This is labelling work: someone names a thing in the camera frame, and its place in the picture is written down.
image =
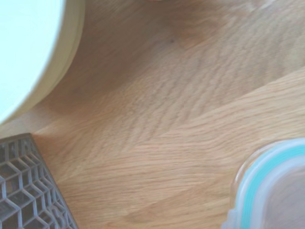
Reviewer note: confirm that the clear lid with teal seal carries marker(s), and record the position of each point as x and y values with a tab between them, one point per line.
274	190

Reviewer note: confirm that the clear glass food container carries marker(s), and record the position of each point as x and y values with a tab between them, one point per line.
236	181

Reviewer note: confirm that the light blue ceramic bowl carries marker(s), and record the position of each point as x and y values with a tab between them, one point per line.
28	47

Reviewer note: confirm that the grey plastic cutlery basket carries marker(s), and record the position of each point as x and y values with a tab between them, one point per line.
26	190

